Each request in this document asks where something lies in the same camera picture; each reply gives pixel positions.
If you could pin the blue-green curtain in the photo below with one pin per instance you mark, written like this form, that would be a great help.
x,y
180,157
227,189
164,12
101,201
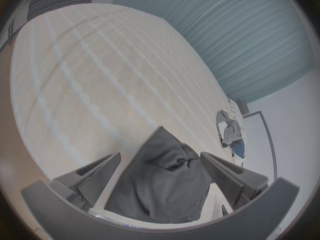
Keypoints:
x,y
162,4
262,46

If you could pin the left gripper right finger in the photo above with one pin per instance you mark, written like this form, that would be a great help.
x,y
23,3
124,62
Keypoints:
x,y
222,181

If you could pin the white printed pillow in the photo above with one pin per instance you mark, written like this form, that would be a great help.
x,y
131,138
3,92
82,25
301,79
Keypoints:
x,y
237,111

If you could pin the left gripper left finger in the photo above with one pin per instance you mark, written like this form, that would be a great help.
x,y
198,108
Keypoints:
x,y
97,181

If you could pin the pile of clothes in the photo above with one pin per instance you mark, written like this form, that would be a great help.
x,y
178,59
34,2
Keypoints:
x,y
232,131

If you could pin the bed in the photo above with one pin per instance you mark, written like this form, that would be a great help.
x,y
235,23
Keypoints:
x,y
112,71

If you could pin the black T-shirt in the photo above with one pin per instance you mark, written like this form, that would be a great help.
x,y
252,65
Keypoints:
x,y
162,184

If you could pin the grey bedside table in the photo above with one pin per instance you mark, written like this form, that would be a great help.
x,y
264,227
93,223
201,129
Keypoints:
x,y
243,107

